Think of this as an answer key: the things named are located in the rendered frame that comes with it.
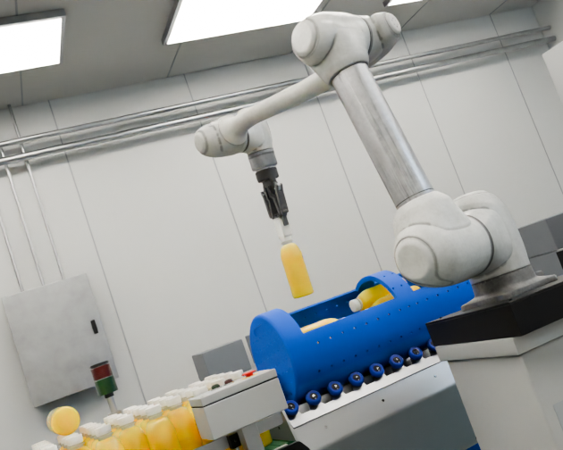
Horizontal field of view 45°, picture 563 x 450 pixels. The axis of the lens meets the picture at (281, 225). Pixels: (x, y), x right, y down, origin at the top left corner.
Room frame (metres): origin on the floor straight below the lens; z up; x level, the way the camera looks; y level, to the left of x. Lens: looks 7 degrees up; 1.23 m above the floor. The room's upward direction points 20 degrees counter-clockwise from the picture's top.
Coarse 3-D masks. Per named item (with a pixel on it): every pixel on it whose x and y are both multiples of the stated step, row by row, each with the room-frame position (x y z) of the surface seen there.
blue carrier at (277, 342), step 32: (448, 288) 2.16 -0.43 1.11; (256, 320) 2.02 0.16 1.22; (288, 320) 1.95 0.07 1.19; (320, 320) 2.24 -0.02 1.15; (352, 320) 2.00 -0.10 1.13; (384, 320) 2.04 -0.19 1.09; (416, 320) 2.09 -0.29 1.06; (256, 352) 2.09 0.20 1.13; (288, 352) 1.90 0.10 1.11; (320, 352) 1.93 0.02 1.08; (352, 352) 1.98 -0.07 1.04; (384, 352) 2.06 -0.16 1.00; (288, 384) 1.96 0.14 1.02; (320, 384) 1.96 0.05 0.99
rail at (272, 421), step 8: (272, 416) 1.77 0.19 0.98; (256, 424) 1.75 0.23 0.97; (264, 424) 1.76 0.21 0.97; (272, 424) 1.77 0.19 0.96; (280, 424) 1.78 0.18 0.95; (232, 432) 1.72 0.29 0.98; (216, 440) 1.70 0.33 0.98; (224, 440) 1.71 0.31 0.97; (200, 448) 1.68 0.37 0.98; (208, 448) 1.69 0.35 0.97; (216, 448) 1.70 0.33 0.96; (224, 448) 1.70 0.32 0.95
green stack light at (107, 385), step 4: (112, 376) 2.14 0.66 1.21; (100, 380) 2.12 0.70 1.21; (104, 380) 2.12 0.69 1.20; (108, 380) 2.13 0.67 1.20; (112, 380) 2.13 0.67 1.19; (96, 384) 2.13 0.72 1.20; (100, 384) 2.12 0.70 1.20; (104, 384) 2.12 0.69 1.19; (108, 384) 2.12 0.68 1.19; (112, 384) 2.13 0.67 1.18; (116, 384) 2.15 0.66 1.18; (96, 388) 2.14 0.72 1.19; (100, 388) 2.12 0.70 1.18; (104, 388) 2.12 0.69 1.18; (108, 388) 2.12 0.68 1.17; (112, 388) 2.13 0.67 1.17; (116, 388) 2.14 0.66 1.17; (100, 392) 2.12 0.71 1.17; (104, 392) 2.12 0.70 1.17; (108, 392) 2.12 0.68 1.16
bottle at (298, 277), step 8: (288, 240) 2.21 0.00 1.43; (288, 248) 2.20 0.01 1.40; (296, 248) 2.21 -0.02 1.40; (288, 256) 2.20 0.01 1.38; (296, 256) 2.20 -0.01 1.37; (288, 264) 2.20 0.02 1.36; (296, 264) 2.20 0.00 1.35; (304, 264) 2.22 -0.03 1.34; (288, 272) 2.21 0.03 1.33; (296, 272) 2.20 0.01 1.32; (304, 272) 2.21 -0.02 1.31; (288, 280) 2.23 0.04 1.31; (296, 280) 2.20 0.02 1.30; (304, 280) 2.21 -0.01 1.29; (296, 288) 2.21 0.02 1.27; (304, 288) 2.20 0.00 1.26; (312, 288) 2.23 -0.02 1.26; (296, 296) 2.21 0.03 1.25
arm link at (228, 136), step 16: (304, 80) 1.94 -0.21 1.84; (320, 80) 1.91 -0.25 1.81; (272, 96) 1.96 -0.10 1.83; (288, 96) 1.94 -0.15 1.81; (304, 96) 1.94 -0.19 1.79; (240, 112) 1.99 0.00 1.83; (256, 112) 1.96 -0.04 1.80; (272, 112) 1.97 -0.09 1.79; (208, 128) 2.02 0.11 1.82; (224, 128) 2.01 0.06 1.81; (240, 128) 2.00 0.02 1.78; (208, 144) 2.01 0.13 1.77; (224, 144) 2.03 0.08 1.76; (240, 144) 2.05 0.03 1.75
